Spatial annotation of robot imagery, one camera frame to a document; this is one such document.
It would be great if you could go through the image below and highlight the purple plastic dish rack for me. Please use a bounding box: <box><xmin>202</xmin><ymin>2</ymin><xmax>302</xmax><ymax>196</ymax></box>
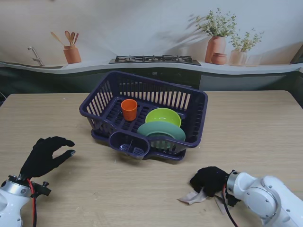
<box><xmin>79</xmin><ymin>70</ymin><xmax>209</xmax><ymax>160</ymax></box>

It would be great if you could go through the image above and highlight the red black left arm cable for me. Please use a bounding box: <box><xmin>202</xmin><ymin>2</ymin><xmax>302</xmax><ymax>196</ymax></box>
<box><xmin>26</xmin><ymin>177</ymin><xmax>38</xmax><ymax>227</ymax></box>

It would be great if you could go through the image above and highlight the orange cup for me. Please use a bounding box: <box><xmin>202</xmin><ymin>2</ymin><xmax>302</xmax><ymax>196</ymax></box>
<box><xmin>121</xmin><ymin>99</ymin><xmax>138</xmax><ymax>122</ymax></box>

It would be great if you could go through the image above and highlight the teal plate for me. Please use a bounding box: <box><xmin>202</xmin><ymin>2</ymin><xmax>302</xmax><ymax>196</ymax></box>
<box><xmin>136</xmin><ymin>121</ymin><xmax>187</xmax><ymax>152</ymax></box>

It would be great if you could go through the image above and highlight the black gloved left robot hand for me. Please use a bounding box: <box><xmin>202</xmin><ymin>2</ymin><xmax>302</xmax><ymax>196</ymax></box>
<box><xmin>19</xmin><ymin>136</ymin><xmax>76</xmax><ymax>179</ymax></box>

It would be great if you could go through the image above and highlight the printed kitchen scene backdrop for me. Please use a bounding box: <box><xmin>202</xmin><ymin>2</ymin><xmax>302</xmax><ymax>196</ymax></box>
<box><xmin>0</xmin><ymin>0</ymin><xmax>303</xmax><ymax>95</ymax></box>

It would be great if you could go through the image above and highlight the red black arm cable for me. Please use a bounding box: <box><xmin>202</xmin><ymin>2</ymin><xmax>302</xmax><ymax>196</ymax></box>
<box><xmin>221</xmin><ymin>184</ymin><xmax>240</xmax><ymax>227</ymax></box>
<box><xmin>26</xmin><ymin>177</ymin><xmax>38</xmax><ymax>227</ymax></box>

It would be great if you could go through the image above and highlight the grey wiping cloth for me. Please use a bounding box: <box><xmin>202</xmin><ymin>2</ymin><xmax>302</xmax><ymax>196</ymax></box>
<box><xmin>177</xmin><ymin>188</ymin><xmax>228</xmax><ymax>216</ymax></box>

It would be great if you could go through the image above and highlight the lime green bowl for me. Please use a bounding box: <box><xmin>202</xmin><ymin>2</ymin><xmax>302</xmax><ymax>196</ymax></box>
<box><xmin>144</xmin><ymin>107</ymin><xmax>182</xmax><ymax>128</ymax></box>

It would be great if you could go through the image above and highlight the red black right arm cable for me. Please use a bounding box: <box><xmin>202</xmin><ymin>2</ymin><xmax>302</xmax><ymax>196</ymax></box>
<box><xmin>221</xmin><ymin>184</ymin><xmax>240</xmax><ymax>227</ymax></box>

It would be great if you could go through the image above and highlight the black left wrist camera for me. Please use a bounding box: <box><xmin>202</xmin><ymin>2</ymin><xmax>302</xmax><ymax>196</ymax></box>
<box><xmin>30</xmin><ymin>181</ymin><xmax>52</xmax><ymax>197</ymax></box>

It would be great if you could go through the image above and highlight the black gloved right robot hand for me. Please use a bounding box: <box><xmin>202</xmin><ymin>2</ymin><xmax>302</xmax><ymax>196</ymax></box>
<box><xmin>189</xmin><ymin>166</ymin><xmax>230</xmax><ymax>198</ymax></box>

